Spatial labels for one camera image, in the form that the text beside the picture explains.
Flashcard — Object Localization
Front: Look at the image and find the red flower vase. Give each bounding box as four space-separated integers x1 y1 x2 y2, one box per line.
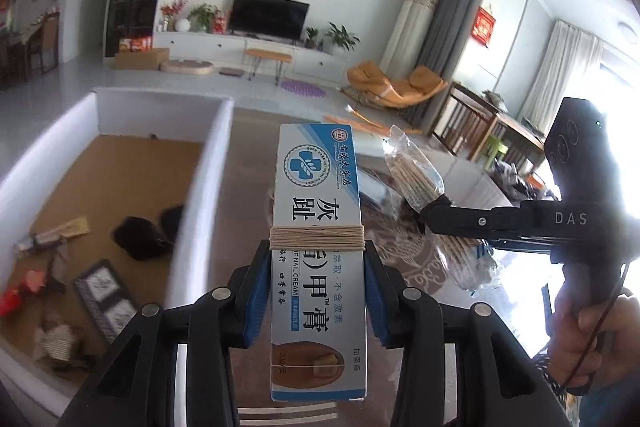
160 0 188 31

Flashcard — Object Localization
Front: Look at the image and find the red snack packet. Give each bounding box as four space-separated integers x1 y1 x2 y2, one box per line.
0 270 47 317

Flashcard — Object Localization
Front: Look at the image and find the black television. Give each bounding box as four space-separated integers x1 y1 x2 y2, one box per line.
228 0 309 40

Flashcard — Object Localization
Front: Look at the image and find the orange lounge chair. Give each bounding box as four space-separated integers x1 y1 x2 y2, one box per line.
340 61 448 109

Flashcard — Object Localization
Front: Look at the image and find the red wall decoration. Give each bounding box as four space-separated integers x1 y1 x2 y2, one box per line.
471 6 496 48

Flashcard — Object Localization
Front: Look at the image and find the white tv cabinet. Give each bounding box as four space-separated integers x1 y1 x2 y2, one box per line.
153 31 348 83

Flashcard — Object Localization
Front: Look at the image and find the wooden bench stool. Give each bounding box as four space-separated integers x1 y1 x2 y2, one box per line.
245 48 293 84

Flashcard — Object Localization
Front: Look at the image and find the large white storage box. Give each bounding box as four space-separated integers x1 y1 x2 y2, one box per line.
0 85 237 417

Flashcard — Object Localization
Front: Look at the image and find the cardboard box on floor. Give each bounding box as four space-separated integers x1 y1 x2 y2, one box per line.
114 48 169 70

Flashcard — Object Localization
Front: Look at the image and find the wooden side table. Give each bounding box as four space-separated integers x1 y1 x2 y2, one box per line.
432 82 544 170

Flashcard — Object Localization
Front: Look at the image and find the blue white cream box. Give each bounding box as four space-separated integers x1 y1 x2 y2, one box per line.
269 124 367 402

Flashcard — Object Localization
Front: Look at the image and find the white standing air conditioner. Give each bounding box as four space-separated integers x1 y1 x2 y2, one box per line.
378 0 439 79

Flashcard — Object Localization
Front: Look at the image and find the black box with white labels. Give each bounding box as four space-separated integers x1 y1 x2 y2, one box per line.
73 259 139 343

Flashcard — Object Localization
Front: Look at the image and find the bundle of wooden sticks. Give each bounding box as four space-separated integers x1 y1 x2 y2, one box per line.
383 126 445 212

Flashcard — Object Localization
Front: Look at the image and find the sparkly hair claw clip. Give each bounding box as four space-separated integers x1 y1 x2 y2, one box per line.
32 310 86 369

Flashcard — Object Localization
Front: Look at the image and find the person's right hand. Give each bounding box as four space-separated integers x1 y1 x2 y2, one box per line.
548 285 639 388

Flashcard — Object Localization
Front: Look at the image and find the green potted plant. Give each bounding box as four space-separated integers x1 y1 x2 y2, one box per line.
324 22 360 55

